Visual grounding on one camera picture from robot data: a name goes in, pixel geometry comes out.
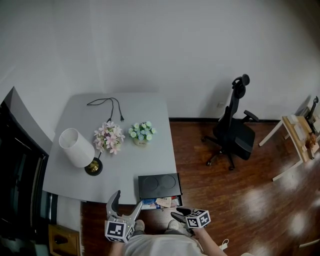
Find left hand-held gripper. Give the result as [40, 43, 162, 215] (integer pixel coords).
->
[104, 190, 143, 244]

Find black high-back chair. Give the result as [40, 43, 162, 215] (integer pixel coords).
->
[306, 96, 320, 133]

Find black lamp power cable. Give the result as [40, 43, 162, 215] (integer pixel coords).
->
[86, 97, 125, 160]

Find black drawer box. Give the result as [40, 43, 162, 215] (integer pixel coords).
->
[137, 172, 184, 211]

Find person's right shoe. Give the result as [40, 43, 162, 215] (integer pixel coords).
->
[166, 219, 187, 232]

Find wooden table white legs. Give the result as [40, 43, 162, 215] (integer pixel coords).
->
[258, 114, 320, 182]

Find white green flower pot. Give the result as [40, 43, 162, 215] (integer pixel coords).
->
[128, 121, 158, 149]

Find white shade table lamp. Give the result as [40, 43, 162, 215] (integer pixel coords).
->
[58, 127, 104, 177]

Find pink flower pot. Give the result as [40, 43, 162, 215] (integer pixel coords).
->
[93, 120, 126, 155]

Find black framed glass door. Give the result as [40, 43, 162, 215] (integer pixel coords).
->
[0, 99, 50, 251]

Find grey table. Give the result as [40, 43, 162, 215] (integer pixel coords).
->
[42, 92, 177, 205]

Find pale flat board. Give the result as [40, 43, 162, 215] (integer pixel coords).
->
[293, 123, 307, 141]

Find person's left forearm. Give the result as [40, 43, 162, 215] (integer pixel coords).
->
[109, 241, 126, 256]

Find person's right forearm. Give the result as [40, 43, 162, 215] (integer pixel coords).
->
[193, 226, 229, 256]

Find dried brown flower bunch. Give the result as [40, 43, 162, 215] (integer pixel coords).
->
[307, 133, 318, 148]

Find black office chair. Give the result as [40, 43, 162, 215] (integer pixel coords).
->
[201, 73, 260, 172]

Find person's white shirt torso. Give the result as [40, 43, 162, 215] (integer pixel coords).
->
[123, 233, 204, 256]

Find person's left shoe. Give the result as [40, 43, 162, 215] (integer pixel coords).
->
[133, 219, 146, 236]

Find white chair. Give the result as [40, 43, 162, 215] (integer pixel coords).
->
[298, 241, 320, 249]

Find person's shoe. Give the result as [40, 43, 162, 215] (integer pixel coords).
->
[133, 219, 146, 236]
[166, 219, 187, 232]

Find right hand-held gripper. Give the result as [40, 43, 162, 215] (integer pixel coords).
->
[170, 207, 212, 236]

